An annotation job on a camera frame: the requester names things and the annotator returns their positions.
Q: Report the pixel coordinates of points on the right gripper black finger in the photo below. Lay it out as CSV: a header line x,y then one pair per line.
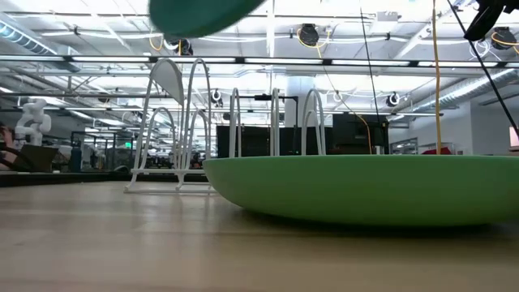
x,y
484,20

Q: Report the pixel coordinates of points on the light green plate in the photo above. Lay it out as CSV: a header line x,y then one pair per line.
x,y
365,190

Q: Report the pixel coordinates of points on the dark green plate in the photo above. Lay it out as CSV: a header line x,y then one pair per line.
x,y
194,16

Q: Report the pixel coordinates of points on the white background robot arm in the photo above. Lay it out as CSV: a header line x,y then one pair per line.
x,y
34,121

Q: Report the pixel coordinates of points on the yellow hanging pole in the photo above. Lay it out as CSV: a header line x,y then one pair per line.
x,y
437,81

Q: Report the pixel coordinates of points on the red storage bins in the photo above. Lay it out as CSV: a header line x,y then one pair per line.
x,y
438,151

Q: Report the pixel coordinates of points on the black equipment cabinet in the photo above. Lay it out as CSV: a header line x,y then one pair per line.
x,y
255,142

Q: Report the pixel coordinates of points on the blue bottle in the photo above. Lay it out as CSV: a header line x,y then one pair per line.
x,y
75,160

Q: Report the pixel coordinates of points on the brown cardboard box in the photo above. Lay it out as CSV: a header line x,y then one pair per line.
x,y
38,158

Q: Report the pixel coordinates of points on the person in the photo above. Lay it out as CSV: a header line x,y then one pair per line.
x,y
5,136

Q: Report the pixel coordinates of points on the lit wall monitor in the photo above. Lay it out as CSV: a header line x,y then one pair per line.
x,y
515,138

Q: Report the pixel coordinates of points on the black pipe frame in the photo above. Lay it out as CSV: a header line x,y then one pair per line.
x,y
265,97

